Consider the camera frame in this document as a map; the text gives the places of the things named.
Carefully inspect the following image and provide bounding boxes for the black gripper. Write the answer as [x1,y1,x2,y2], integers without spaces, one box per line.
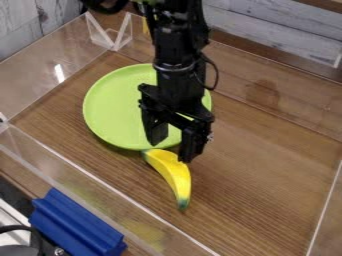
[138,61,214,163]

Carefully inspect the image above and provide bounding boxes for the yellow toy banana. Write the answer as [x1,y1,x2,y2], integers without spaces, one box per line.
[142,149,192,211]

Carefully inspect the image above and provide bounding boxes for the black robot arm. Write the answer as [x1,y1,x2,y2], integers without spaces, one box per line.
[80,0,215,163]

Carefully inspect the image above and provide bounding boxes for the green round plate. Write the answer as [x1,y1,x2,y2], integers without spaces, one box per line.
[81,63,214,151]

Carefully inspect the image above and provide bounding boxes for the yellow labelled tin can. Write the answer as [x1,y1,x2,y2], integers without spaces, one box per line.
[142,17,150,36]

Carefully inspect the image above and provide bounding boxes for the blue plastic clamp block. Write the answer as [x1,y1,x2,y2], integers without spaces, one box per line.
[29,188,127,256]

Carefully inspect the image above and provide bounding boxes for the clear acrylic triangle bracket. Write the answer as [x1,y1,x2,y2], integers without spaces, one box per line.
[85,11,134,52]

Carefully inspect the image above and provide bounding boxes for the clear acrylic front wall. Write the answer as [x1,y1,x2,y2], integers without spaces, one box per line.
[0,113,219,256]

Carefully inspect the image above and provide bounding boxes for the black cable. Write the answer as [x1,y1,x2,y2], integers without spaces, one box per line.
[0,224,45,249]

